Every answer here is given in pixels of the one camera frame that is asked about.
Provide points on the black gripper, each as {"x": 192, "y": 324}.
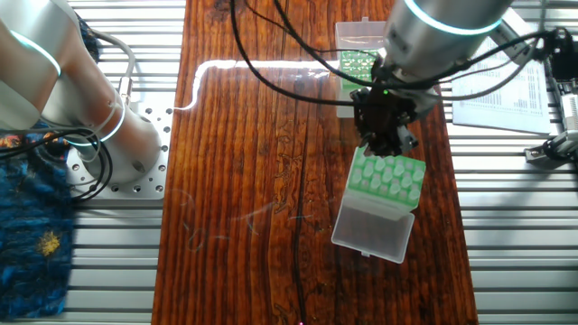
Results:
{"x": 386, "y": 106}

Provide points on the tall green pipette tip holder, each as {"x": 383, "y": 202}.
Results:
{"x": 388, "y": 176}

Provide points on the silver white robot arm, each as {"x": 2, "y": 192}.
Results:
{"x": 433, "y": 36}

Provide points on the printed white paper sheet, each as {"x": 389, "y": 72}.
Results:
{"x": 515, "y": 95}

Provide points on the brown wooden board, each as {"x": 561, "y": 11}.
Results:
{"x": 244, "y": 199}

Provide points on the black keyboard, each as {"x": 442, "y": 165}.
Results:
{"x": 567, "y": 88}

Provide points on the blue patterned cloth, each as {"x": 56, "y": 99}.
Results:
{"x": 32, "y": 244}

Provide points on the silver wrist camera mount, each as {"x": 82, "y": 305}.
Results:
{"x": 515, "y": 27}

